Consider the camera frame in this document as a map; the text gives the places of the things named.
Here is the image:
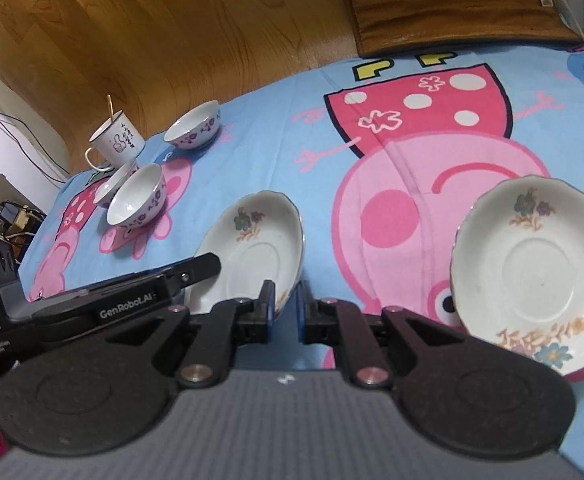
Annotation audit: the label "blue cartoon pig tablecloth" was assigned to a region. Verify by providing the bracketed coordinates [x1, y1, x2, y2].
[17, 41, 584, 478]

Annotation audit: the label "wooden stirring stick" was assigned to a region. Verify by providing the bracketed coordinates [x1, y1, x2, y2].
[106, 94, 114, 122]

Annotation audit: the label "clutter of chargers and cables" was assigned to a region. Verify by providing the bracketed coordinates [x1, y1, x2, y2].
[0, 200, 47, 262]

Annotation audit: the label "white floral plate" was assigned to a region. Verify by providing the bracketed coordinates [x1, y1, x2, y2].
[185, 191, 305, 316]
[450, 176, 584, 375]

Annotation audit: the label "white enamel mug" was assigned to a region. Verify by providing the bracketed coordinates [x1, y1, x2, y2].
[84, 110, 146, 172]

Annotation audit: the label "brown seat cushion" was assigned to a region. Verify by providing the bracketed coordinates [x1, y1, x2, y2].
[344, 0, 582, 58]

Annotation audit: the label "floral rice bowl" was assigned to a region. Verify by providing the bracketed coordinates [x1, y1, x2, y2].
[94, 160, 139, 209]
[163, 100, 220, 150]
[106, 164, 167, 229]

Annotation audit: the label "black wall cables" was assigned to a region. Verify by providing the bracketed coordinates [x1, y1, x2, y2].
[0, 96, 69, 187]

